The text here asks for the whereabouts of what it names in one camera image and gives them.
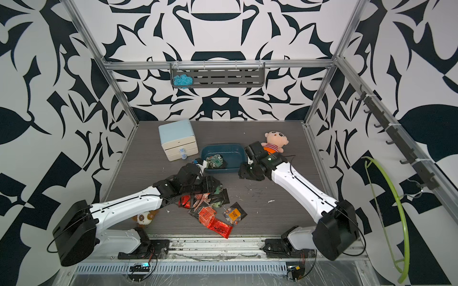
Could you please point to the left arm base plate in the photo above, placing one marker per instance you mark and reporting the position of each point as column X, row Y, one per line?
column 158, row 248

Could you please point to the light blue drawer box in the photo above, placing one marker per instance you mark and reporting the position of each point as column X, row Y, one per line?
column 178, row 140

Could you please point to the teal plastic storage box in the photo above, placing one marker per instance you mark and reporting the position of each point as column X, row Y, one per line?
column 233, row 155

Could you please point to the brown white plush dog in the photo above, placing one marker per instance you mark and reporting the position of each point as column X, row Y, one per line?
column 145, row 218

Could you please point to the grey wall shelf rack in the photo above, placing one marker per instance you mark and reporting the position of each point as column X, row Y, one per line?
column 221, row 74

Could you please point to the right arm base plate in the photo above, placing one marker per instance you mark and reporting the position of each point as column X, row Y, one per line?
column 281, row 249

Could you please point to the pink baby plush doll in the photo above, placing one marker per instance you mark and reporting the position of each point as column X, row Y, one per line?
column 274, row 142

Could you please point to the green hoop tube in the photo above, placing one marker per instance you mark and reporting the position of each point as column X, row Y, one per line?
column 385, row 214

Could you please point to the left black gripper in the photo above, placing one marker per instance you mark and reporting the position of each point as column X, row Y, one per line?
column 209, row 186

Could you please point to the orange red tea bag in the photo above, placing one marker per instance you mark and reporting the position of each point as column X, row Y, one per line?
column 207, row 215

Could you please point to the green label tea bag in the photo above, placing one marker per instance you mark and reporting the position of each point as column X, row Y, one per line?
column 215, row 161

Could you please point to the black wall hook rail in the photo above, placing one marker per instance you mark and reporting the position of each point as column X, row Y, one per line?
column 399, row 137

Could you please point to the cyan crumpled cloth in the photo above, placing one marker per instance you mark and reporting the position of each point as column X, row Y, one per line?
column 183, row 81

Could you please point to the small red tea bag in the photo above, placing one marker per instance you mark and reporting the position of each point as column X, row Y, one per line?
column 186, row 201

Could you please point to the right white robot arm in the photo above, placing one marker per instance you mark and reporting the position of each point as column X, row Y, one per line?
column 336, row 224

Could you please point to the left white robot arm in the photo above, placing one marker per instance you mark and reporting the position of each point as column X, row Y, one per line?
column 81, row 231

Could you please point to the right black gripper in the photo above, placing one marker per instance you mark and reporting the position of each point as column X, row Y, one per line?
column 242, row 174

